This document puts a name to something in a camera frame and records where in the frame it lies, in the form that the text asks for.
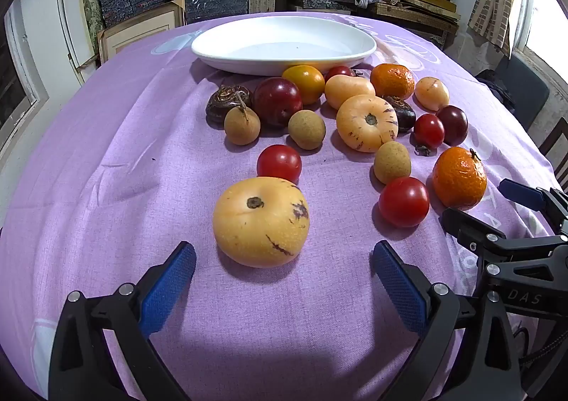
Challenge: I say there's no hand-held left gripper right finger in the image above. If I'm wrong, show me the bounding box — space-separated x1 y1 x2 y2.
372 240 526 401

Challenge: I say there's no black bag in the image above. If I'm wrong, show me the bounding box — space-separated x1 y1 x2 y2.
477 69 516 114

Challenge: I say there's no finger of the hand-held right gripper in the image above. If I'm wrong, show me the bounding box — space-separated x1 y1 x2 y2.
498 178 568 234
441 207 568 258

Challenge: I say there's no white leaning panel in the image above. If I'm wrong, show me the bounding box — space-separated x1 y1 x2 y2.
55 0 96 82

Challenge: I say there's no tan longan with stem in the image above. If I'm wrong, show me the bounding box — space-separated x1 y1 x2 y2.
224 93 261 146

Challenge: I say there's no large red plum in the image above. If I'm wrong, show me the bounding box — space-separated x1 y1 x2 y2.
253 77 304 127

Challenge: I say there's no yellow orange tomato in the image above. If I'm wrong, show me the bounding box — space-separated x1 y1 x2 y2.
282 65 326 106

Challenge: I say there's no bright window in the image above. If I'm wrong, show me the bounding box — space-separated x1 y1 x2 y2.
510 0 568 78

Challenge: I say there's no black chair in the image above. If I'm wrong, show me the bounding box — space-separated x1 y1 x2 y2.
495 53 551 131

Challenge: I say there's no small pale pepino melon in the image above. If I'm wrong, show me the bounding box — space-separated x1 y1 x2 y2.
414 77 450 111

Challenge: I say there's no black braided cable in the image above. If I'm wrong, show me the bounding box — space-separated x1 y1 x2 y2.
518 329 568 368

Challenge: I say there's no white framed sliding window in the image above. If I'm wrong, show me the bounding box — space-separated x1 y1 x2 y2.
0 0 49 149

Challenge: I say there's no large yellow pepino melon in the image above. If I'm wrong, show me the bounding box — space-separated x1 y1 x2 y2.
212 177 311 269

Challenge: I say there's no purple printed tablecloth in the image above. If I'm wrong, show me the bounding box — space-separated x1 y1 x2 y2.
0 12 568 401

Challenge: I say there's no white oval plate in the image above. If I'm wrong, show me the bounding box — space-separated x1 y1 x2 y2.
191 15 378 77

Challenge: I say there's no orange mandarin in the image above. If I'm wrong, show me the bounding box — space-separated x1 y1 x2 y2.
432 146 488 211
370 63 416 101

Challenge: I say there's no pale elongated pepino melon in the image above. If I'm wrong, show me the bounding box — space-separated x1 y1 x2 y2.
324 75 376 111

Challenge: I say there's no small dark purple plum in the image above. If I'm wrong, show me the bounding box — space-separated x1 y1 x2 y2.
436 105 469 147

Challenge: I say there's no red cherry tomato with calyx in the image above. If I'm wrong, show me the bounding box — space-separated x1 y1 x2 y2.
324 66 362 83
413 113 446 157

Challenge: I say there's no purple striped pepino melon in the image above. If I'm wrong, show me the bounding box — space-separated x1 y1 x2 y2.
336 94 399 153

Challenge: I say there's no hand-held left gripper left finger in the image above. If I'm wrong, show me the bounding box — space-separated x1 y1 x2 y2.
48 241 197 401

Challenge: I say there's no wooden picture frame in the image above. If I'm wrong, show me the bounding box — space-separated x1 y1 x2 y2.
98 0 186 69

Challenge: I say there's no dark wooden chair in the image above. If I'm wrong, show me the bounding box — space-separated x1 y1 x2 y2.
537 117 568 189

